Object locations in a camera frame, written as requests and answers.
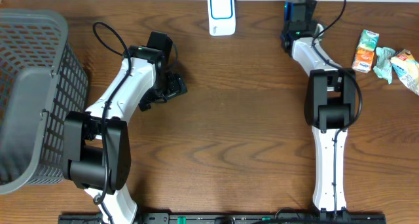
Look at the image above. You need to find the mint green wipes pack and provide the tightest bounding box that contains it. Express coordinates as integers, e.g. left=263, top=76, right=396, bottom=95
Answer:
left=373, top=47, right=395, bottom=84

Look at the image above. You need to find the teal tissue pack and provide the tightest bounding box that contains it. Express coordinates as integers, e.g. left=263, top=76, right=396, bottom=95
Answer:
left=357, top=29, right=379, bottom=52

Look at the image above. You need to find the orange tissue pack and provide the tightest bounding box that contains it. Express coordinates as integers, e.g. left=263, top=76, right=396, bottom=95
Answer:
left=352, top=48, right=374, bottom=73

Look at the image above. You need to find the white barcode scanner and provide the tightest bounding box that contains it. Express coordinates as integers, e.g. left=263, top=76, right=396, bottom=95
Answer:
left=207, top=0, right=236, bottom=36

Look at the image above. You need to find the grey plastic mesh basket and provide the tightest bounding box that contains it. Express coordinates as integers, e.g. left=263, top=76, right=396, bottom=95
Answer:
left=1, top=9, right=88, bottom=195

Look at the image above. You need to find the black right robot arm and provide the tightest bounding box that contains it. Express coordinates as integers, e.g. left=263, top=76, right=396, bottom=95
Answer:
left=281, top=0, right=357, bottom=214

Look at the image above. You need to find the yellow snack bag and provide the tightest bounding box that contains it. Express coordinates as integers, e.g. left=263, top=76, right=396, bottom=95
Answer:
left=390, top=49, right=418, bottom=95

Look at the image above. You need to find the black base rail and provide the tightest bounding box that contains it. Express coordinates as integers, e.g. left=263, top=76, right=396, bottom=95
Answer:
left=58, top=212, right=387, bottom=224

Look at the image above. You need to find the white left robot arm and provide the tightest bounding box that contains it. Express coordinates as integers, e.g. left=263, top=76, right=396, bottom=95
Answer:
left=62, top=43, right=187, bottom=223

